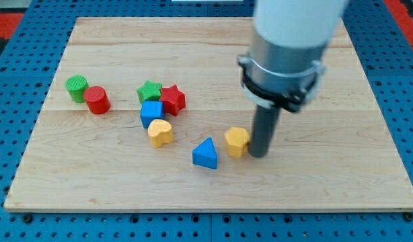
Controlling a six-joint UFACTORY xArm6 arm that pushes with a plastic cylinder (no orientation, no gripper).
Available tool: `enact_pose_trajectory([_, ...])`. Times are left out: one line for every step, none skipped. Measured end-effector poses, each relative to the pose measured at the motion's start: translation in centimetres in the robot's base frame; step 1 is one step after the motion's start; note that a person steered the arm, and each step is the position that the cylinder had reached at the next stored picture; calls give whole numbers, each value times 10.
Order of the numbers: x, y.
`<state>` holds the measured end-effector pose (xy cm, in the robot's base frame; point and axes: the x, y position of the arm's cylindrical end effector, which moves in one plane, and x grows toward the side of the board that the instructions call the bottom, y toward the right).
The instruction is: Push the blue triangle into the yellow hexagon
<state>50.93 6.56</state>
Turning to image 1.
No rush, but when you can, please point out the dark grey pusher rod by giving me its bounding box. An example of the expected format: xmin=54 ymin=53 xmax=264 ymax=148
xmin=248 ymin=106 xmax=280 ymax=157

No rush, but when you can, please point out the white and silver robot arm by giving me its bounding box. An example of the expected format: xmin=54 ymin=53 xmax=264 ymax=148
xmin=237 ymin=0 xmax=348 ymax=157

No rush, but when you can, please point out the yellow hexagon block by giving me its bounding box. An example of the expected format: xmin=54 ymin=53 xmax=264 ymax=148
xmin=225 ymin=127 xmax=250 ymax=158

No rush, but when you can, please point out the blue triangle block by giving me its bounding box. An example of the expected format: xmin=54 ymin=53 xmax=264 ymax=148
xmin=192 ymin=138 xmax=218 ymax=169

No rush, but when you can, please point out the red star block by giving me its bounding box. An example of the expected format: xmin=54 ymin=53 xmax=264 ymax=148
xmin=159 ymin=85 xmax=186 ymax=116

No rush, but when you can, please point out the yellow heart block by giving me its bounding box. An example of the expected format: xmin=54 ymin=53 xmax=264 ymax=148
xmin=147 ymin=119 xmax=174 ymax=148

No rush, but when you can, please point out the blue cube block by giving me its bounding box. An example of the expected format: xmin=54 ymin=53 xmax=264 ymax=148
xmin=140 ymin=101 xmax=165 ymax=128

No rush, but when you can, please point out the green star block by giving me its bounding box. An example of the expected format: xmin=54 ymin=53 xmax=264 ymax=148
xmin=137 ymin=80 xmax=162 ymax=104

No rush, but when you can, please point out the light wooden board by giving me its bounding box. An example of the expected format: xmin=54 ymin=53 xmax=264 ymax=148
xmin=4 ymin=17 xmax=413 ymax=213

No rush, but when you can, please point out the red cylinder block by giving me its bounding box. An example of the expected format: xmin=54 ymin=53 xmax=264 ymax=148
xmin=83 ymin=86 xmax=110 ymax=114

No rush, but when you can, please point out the green cylinder block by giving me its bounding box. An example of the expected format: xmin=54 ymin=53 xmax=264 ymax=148
xmin=65 ymin=75 xmax=89 ymax=103

